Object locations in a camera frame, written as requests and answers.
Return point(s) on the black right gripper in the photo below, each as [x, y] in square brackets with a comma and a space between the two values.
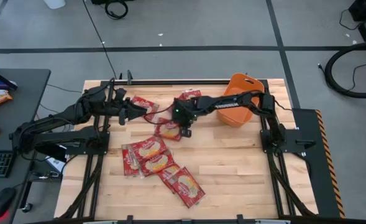
[185, 112]

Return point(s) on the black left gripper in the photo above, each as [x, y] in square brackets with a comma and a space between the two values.
[120, 105]

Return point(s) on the red popcorn bag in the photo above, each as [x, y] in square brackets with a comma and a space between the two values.
[191, 93]
[187, 186]
[167, 130]
[148, 148]
[157, 163]
[127, 163]
[143, 104]
[165, 175]

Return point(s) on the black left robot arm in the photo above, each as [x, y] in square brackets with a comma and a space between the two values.
[64, 116]

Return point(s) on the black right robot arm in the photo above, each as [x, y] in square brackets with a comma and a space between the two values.
[232, 102]

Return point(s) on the orange plastic basket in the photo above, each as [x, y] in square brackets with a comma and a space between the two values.
[235, 116]

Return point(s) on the dark grey desk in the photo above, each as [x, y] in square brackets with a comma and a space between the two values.
[24, 102]

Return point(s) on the black panel with hazard stripe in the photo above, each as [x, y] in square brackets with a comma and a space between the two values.
[316, 161]

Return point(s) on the white bucket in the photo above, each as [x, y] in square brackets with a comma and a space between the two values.
[54, 3]

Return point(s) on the black caster wheel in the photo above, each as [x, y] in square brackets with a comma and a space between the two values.
[27, 208]

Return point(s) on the black mouse with red light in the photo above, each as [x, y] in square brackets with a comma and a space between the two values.
[2, 200]

